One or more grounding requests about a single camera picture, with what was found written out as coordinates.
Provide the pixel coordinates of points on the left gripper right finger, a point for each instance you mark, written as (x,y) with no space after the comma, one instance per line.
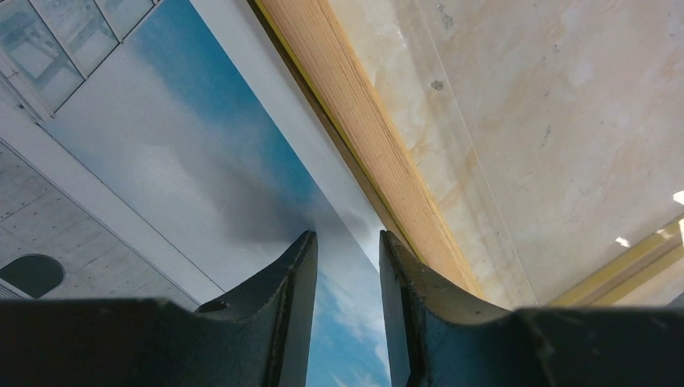
(437,333)

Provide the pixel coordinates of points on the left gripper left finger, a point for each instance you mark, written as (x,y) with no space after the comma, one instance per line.
(261,330)

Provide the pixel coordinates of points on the building photo print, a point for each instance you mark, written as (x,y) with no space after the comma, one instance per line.
(145,171)

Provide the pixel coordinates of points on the yellow wooden picture frame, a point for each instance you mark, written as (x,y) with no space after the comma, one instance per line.
(529,151)

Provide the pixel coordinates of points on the brown cardboard backing board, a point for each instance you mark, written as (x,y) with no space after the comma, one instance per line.
(320,117)

